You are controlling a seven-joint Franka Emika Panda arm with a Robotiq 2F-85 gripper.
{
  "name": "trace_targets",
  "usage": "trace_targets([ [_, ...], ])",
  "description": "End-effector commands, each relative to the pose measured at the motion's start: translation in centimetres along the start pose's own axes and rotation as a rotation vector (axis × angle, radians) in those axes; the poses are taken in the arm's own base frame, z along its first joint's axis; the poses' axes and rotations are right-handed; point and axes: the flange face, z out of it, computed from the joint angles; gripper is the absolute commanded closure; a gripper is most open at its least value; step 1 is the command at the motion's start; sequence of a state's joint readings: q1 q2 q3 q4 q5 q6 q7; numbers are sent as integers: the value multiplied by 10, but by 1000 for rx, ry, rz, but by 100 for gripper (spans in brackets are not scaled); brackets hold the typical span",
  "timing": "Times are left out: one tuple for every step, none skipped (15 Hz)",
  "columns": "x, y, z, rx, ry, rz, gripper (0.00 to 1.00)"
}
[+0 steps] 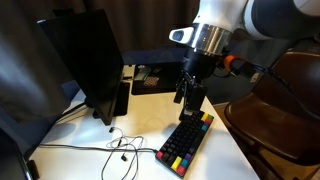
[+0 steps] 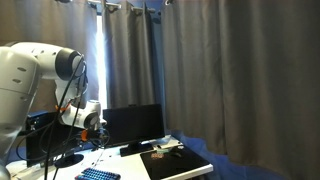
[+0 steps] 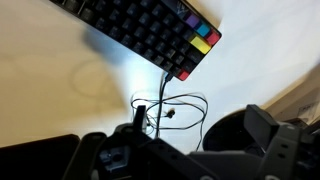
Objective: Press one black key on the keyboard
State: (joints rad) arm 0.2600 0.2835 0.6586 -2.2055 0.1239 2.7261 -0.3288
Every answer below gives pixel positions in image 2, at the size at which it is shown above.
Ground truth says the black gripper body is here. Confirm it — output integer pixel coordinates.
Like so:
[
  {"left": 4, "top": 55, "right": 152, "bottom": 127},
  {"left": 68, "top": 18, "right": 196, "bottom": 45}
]
[{"left": 85, "top": 128, "right": 111, "bottom": 148}]

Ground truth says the black keyboard with coloured keys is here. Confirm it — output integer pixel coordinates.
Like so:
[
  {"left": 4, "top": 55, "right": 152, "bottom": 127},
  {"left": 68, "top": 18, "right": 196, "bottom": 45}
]
[{"left": 74, "top": 167, "right": 122, "bottom": 180}]

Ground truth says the black monitor round stand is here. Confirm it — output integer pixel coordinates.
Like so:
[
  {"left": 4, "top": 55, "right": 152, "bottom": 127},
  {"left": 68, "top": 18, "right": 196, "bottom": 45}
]
[{"left": 25, "top": 111, "right": 85, "bottom": 169}]

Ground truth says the black computer mouse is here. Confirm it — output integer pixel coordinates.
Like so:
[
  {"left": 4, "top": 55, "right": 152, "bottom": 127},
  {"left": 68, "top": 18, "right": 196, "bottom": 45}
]
[{"left": 169, "top": 148, "right": 184, "bottom": 159}]

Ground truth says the dark curtain panel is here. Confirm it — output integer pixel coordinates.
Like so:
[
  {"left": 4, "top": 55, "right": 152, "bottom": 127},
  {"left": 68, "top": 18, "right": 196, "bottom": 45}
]
[
  {"left": 102, "top": 1, "right": 157, "bottom": 109},
  {"left": 161, "top": 0, "right": 320, "bottom": 180},
  {"left": 0, "top": 0, "right": 100, "bottom": 113}
]

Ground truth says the black mouse pad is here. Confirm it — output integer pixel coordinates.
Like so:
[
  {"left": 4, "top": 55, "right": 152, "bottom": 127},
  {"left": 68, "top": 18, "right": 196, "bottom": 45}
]
[{"left": 139, "top": 146, "right": 211, "bottom": 180}]

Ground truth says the metal curtain rod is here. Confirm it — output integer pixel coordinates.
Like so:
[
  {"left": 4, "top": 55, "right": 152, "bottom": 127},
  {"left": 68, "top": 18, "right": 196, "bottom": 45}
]
[{"left": 54, "top": 0, "right": 174, "bottom": 14}]

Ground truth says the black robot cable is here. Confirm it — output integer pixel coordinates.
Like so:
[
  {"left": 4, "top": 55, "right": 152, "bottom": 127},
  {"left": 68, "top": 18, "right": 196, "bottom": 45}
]
[{"left": 43, "top": 54, "right": 86, "bottom": 180}]

